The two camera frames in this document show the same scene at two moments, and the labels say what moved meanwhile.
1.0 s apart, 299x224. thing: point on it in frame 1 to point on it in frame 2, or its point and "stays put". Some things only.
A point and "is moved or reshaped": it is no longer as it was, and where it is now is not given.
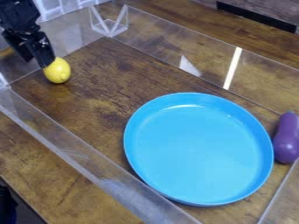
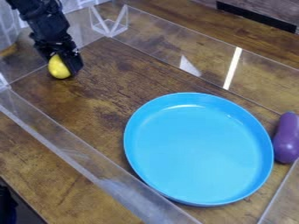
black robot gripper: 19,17 to 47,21
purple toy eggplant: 286,143 stays put
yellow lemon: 57,71 is moved or reshaped
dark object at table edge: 8,206 stays put
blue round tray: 199,149 stays put
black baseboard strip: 256,17 stays put
